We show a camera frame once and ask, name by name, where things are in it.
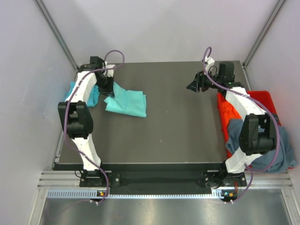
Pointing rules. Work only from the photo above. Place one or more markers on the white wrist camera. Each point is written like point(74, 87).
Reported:
point(207, 62)
point(109, 69)

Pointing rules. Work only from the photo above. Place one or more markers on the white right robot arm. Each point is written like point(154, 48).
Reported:
point(259, 133)

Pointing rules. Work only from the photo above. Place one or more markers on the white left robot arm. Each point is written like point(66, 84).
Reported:
point(76, 119)

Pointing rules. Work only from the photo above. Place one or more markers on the grey aluminium corner post left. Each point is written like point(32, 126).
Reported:
point(57, 34)

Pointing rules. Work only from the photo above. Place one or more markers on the grey-blue t-shirt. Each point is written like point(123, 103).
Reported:
point(285, 158)

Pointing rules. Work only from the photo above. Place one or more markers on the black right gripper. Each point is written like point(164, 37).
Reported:
point(198, 82)

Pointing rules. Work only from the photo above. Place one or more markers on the red plastic bin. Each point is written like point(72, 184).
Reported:
point(262, 96)

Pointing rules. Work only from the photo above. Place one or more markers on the grey aluminium corner post right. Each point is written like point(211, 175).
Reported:
point(266, 27)

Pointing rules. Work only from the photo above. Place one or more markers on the orange t-shirt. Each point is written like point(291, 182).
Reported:
point(228, 112)

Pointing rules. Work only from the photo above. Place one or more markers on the folded blue t-shirt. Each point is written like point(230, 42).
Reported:
point(93, 97)

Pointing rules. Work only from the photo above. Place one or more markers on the grey aluminium corner post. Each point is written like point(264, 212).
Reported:
point(266, 27)
point(57, 34)

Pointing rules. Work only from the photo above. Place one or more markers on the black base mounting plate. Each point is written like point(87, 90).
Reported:
point(162, 178)

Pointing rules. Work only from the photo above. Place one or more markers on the teal t-shirt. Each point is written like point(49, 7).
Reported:
point(127, 102)

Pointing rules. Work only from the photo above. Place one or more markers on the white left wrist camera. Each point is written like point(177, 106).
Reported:
point(109, 69)

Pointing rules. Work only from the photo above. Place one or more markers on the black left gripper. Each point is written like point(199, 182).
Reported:
point(109, 89)

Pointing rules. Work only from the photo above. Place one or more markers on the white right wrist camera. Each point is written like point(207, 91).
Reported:
point(207, 62)

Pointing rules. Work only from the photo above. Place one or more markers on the grey slotted cable duct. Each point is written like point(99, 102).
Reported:
point(99, 194)

